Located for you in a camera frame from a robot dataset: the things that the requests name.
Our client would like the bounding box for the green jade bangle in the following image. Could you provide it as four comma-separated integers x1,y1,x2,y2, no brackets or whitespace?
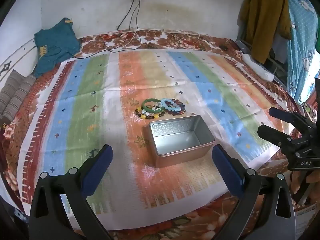
141,98,164,113

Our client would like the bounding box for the light blue beaded bracelet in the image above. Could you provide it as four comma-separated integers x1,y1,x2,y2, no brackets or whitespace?
160,98,182,112

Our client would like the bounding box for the white plastic device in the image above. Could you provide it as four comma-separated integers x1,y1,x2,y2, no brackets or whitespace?
241,53,275,82

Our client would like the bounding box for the mustard jacket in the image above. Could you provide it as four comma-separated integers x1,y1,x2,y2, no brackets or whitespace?
239,0,293,64

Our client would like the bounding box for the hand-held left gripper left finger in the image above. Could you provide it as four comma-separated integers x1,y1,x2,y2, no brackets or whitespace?
29,144,113,240

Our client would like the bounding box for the teal shirt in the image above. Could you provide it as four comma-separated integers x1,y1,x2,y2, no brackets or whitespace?
33,17,82,78

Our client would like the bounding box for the silver metal tin box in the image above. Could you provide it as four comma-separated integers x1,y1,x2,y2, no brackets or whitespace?
142,115,216,169

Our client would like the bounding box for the white cable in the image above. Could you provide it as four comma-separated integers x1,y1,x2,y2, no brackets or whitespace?
120,29,200,48

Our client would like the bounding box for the red beaded bracelet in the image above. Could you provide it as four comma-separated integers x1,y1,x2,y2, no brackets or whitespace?
167,100,187,117

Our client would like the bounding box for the colourful striped cloth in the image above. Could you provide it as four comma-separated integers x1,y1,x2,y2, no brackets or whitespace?
21,49,288,215

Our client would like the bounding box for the yellow and black beaded bracelet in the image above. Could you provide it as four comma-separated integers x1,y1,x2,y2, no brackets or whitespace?
134,106,165,120

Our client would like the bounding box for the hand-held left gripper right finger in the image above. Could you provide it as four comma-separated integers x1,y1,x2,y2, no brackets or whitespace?
211,144,297,240

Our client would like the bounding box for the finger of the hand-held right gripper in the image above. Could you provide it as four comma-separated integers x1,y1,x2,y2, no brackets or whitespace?
257,124,304,155
268,107,317,135

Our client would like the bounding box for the black cable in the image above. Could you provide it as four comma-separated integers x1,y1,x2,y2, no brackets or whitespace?
117,0,135,30
75,0,142,60

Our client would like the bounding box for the grey striped pillow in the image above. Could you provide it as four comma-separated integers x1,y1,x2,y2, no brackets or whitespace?
0,69,37,128

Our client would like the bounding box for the blue dotted cloth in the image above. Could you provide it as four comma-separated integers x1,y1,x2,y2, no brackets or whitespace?
272,0,320,103

